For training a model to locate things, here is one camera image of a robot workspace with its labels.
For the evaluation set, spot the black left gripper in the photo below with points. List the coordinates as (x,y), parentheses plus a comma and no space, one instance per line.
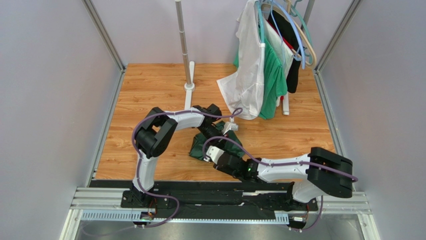
(219,141)

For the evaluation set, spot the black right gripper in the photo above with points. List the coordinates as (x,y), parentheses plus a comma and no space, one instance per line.
(246,169)

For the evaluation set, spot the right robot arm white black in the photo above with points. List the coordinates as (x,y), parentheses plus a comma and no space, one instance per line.
(318,173)

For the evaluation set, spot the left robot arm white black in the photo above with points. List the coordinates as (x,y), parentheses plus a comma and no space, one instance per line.
(152,135)

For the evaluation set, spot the white rack base foot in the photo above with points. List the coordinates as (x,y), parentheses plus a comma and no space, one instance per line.
(283,102)
(189,89)

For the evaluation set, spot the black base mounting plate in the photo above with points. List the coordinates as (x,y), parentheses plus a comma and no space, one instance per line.
(208,200)

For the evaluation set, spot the white garment on rack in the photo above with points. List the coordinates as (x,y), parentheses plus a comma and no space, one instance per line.
(250,33)

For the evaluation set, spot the white right rack base foot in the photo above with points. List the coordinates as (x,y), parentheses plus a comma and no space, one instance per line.
(283,102)

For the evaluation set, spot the teal object under garment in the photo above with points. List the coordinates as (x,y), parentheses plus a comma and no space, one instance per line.
(258,83)

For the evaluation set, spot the silver rack pole left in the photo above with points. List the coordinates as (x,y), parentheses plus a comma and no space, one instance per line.
(181,27)

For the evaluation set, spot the silver rack pole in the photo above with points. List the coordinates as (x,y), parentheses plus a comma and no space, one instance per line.
(181,27)
(308,11)

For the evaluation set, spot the light blue plastic hanger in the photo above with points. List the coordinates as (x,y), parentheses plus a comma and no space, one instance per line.
(298,55)

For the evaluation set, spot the teal plastic hanger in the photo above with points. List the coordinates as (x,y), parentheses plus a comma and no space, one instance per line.
(308,30)

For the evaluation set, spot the beige wooden hanger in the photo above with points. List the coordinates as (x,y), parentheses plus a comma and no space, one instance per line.
(308,43)

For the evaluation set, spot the silver rack pole right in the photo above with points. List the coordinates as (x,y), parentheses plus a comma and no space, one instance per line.
(308,11)

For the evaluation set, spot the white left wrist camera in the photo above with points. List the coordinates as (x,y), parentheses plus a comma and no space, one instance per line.
(230,125)

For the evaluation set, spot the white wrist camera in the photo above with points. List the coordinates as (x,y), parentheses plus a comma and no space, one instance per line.
(213,154)
(230,125)

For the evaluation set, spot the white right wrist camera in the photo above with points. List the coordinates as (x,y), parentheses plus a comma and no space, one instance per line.
(213,154)

